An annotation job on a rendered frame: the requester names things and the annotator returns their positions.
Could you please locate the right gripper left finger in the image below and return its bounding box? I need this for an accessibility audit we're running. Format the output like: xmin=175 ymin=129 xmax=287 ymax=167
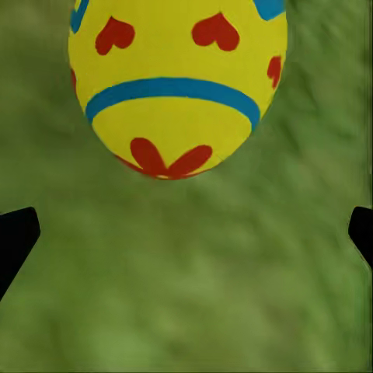
xmin=0 ymin=206 xmax=40 ymax=300

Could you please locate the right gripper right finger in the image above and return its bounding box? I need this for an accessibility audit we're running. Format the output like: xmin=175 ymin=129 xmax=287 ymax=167
xmin=348 ymin=207 xmax=373 ymax=269

